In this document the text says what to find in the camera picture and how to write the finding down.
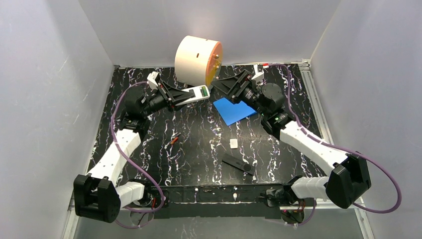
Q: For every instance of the white remote control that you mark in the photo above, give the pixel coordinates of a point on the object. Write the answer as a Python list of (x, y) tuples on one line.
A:
[(197, 91)]

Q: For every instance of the green battery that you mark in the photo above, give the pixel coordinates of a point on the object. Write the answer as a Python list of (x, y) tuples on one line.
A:
[(204, 91)]

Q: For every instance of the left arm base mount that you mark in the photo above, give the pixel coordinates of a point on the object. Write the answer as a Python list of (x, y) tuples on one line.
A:
[(156, 198)]

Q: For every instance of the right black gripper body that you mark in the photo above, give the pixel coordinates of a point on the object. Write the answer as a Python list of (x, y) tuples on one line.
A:
[(240, 87)]

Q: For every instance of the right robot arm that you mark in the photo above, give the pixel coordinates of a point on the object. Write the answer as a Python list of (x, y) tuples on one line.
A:
[(347, 175)]

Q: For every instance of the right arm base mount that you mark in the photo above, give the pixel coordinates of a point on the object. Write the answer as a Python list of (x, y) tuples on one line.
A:
[(276, 198)]

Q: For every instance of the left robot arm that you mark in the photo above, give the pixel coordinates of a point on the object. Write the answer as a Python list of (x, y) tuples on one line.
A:
[(96, 194)]

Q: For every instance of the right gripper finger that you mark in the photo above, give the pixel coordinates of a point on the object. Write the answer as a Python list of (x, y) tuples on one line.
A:
[(237, 79), (228, 88)]

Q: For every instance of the white cylinder orange face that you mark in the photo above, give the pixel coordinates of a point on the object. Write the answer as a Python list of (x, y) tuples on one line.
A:
[(198, 61)]

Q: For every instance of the white battery cover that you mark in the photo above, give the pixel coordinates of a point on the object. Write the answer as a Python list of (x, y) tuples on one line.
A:
[(233, 143)]

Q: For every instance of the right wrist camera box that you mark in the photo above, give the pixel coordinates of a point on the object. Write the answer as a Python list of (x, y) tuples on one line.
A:
[(258, 73)]

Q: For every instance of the aluminium frame rail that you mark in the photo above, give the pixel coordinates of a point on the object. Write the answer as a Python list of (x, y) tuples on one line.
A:
[(308, 80)]

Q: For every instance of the blue foam pad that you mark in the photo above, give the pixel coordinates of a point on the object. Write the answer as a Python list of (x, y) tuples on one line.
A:
[(232, 113)]

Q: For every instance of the black remote control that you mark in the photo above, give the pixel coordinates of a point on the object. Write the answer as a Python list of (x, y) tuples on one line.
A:
[(238, 164)]

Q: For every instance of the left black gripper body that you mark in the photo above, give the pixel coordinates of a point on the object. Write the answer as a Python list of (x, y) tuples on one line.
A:
[(165, 93)]

